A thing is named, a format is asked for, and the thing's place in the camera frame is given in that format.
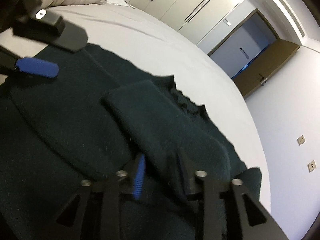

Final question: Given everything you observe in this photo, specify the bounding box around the brown wooden door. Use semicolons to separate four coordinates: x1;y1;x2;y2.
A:
232;39;300;98

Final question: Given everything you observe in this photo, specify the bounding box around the beige wall socket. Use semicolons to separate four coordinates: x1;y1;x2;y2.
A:
308;160;317;173
297;135;306;146

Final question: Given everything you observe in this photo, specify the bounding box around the lower beige wall socket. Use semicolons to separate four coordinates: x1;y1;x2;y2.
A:
308;160;317;173

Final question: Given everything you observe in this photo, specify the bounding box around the upper beige wall socket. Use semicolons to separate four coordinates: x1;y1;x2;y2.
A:
297;135;306;146

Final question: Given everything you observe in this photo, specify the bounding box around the dark green knit sweater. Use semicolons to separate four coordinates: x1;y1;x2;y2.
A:
1;44;261;239

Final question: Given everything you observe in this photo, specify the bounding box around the white ceiling air vent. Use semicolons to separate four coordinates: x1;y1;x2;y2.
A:
278;0;305;37

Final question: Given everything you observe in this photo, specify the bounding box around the white bed with sheet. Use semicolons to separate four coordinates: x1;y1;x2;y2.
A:
1;4;271;209

